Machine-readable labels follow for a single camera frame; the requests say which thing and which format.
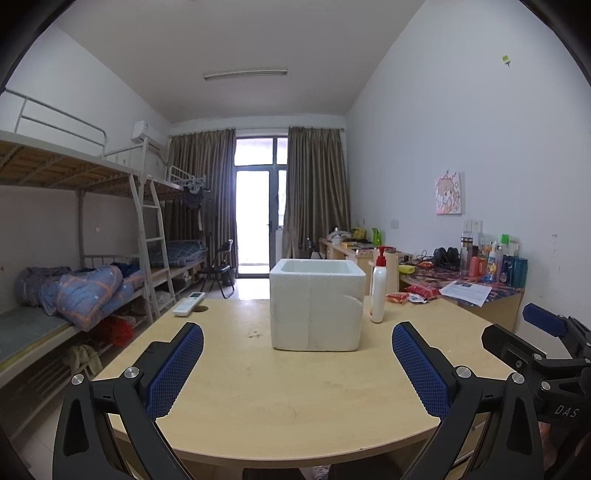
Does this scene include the beige cloth bundle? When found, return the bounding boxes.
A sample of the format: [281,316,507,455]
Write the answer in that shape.
[65,344,102,377]

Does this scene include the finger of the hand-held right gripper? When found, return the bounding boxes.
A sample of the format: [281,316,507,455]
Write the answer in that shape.
[481,323,561,398]
[523,302,591,365]

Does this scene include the white air conditioner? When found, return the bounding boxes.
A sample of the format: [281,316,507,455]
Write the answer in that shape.
[131,121,165,149]

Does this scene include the cartoon wall poster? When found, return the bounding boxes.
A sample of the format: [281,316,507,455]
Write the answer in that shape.
[434,172,464,216]

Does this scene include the hanging dark clothes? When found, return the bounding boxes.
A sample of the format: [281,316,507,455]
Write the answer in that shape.
[182,185,206,232]

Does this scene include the red bag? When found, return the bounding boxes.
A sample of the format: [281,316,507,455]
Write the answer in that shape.
[99,315,134,347]

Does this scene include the brown curtain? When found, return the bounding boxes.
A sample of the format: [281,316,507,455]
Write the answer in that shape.
[283,127,351,259]
[167,129,237,278]

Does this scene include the white cartoon bottle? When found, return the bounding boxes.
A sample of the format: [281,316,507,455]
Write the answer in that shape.
[485,242,502,283]

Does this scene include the grey green mattress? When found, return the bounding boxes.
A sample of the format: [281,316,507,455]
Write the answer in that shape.
[0,307,70,365]

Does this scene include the printed paper sheet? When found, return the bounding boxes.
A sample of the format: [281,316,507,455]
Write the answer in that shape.
[438,280,494,308]

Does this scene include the large red snack packet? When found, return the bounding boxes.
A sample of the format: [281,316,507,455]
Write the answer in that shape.
[405,284,441,300]

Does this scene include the grey purple quilt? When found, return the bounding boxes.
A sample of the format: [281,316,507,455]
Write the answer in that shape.
[14,266,70,317]

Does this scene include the blue orange quilt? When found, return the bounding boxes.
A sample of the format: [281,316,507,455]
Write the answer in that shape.
[56,265,124,330]

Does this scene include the white foam box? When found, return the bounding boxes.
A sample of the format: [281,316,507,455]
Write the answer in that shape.
[269,258,367,353]

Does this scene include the distant white metal bunk bed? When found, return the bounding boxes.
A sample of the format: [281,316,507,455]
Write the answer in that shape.
[148,165,213,287]

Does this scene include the desk with patterned cloth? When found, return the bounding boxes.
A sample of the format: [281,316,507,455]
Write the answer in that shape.
[399,263,527,333]

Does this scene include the white metal bed ladder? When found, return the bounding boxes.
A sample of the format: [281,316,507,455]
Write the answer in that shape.
[129,173,178,324]

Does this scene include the white remote control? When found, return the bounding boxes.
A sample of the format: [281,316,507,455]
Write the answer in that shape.
[173,292,207,317]

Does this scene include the blue plaid bedding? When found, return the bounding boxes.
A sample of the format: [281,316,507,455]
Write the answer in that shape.
[165,240,208,267]

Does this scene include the black headphones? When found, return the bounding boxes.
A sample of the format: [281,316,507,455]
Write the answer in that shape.
[433,247,461,271]

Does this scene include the glass balcony door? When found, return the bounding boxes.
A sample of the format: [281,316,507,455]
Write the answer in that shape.
[234,136,289,278]

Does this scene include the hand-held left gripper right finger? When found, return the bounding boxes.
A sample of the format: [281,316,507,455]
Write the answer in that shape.
[392,322,541,480]

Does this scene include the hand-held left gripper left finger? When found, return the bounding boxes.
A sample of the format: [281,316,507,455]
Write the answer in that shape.
[52,322,205,480]

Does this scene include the dark blue garment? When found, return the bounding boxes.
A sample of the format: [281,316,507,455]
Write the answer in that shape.
[111,261,146,296]

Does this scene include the ceiling tube light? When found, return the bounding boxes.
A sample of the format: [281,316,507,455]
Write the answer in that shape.
[204,69,288,81]

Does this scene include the cluttered wooden desk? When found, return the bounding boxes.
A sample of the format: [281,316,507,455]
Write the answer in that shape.
[320,237,411,278]

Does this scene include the black folding chair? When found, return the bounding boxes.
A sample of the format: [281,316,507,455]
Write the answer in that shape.
[202,240,236,300]

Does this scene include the white lotion pump bottle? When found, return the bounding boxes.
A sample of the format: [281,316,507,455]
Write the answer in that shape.
[369,247,389,324]

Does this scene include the large white metal bunk bed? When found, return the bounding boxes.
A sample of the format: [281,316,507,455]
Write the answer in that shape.
[0,89,178,439]

